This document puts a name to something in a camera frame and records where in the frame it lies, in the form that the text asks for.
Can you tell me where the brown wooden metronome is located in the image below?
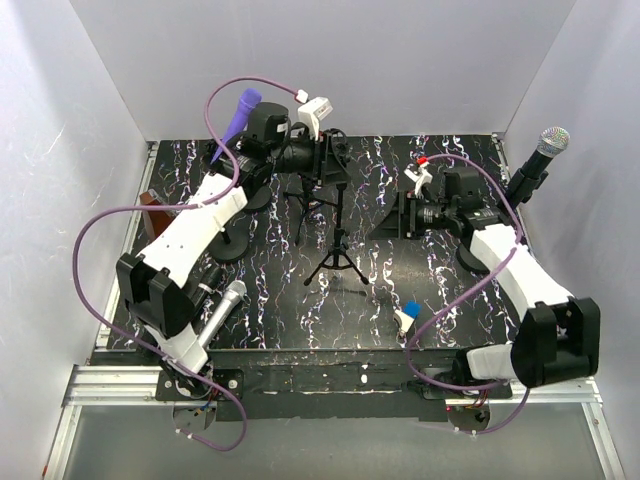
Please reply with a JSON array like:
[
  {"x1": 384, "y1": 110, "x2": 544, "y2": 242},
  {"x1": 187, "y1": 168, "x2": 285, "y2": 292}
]
[{"x1": 139, "y1": 189, "x2": 175, "y2": 242}]

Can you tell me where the black tripod stand with shockmount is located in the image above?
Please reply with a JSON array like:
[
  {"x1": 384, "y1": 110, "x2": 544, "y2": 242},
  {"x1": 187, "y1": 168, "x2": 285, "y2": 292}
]
[{"x1": 281, "y1": 127, "x2": 353, "y2": 246}]

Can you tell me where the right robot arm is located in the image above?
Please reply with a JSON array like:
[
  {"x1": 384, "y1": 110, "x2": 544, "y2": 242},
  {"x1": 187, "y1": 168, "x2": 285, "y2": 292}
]
[{"x1": 371, "y1": 163, "x2": 600, "y2": 398}]

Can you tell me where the empty round-base stand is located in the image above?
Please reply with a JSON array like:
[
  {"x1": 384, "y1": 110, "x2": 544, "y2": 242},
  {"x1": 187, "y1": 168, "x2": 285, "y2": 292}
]
[{"x1": 244, "y1": 186, "x2": 272, "y2": 213}]

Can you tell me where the black shotgun microphone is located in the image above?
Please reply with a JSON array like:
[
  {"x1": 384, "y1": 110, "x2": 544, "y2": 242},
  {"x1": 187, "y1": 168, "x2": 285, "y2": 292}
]
[{"x1": 196, "y1": 265, "x2": 223, "y2": 300}]

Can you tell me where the small black tripod stand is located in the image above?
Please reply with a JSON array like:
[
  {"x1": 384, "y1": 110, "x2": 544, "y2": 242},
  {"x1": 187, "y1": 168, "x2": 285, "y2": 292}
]
[{"x1": 303, "y1": 182, "x2": 369, "y2": 286}]

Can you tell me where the purple microphone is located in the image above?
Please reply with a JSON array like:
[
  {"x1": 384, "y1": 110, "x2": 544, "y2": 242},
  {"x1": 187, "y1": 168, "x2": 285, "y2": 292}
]
[{"x1": 221, "y1": 88, "x2": 262, "y2": 145}]

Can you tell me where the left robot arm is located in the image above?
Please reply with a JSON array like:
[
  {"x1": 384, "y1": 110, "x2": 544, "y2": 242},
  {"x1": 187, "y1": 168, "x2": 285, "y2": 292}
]
[{"x1": 116, "y1": 97, "x2": 349, "y2": 400}]

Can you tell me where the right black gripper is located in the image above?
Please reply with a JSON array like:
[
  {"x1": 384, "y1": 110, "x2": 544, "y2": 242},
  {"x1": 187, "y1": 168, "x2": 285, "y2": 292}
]
[{"x1": 367, "y1": 189, "x2": 455, "y2": 240}]

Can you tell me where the right round-base mic stand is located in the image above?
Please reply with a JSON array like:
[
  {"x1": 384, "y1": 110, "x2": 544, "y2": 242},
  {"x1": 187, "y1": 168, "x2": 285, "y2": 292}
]
[{"x1": 456, "y1": 168, "x2": 548, "y2": 274}]

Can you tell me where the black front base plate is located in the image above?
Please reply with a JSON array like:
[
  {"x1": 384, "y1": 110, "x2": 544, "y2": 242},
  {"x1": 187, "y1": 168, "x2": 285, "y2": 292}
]
[{"x1": 154, "y1": 346, "x2": 501, "y2": 424}]

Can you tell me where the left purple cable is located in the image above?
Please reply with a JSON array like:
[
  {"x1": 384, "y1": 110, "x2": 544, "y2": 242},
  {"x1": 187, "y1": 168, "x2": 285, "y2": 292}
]
[{"x1": 73, "y1": 75, "x2": 309, "y2": 374}]

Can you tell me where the black round-base mic stand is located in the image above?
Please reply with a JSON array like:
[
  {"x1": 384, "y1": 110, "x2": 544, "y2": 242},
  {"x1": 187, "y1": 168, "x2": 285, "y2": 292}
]
[{"x1": 208, "y1": 226, "x2": 249, "y2": 264}]

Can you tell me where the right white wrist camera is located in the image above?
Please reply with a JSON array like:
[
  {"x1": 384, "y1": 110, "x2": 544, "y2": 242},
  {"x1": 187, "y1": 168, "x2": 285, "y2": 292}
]
[{"x1": 404, "y1": 156, "x2": 433, "y2": 198}]

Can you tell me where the black microphone silver grille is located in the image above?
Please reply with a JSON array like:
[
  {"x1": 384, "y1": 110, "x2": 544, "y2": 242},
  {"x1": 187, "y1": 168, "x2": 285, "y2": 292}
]
[{"x1": 521, "y1": 126, "x2": 570, "y2": 179}]

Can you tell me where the blue white small card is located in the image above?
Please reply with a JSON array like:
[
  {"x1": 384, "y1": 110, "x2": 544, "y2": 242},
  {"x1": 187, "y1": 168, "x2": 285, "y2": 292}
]
[{"x1": 393, "y1": 301, "x2": 421, "y2": 338}]

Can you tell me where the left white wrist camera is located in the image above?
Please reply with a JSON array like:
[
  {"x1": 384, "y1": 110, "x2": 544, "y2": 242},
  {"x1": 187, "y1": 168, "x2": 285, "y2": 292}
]
[{"x1": 297, "y1": 97, "x2": 333, "y2": 141}]

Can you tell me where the black glitter microphone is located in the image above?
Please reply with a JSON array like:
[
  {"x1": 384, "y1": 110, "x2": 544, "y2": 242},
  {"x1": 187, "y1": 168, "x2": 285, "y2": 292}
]
[{"x1": 190, "y1": 282, "x2": 209, "y2": 320}]

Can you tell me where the aluminium frame rail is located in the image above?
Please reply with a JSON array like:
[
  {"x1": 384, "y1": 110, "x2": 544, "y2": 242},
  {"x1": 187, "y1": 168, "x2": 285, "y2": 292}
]
[{"x1": 45, "y1": 366, "x2": 625, "y2": 479}]

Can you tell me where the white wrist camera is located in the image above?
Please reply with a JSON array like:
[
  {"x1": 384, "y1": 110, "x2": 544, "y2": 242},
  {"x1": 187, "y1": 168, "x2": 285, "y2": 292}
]
[
  {"x1": 297, "y1": 97, "x2": 333, "y2": 141},
  {"x1": 404, "y1": 156, "x2": 433, "y2": 198}
]

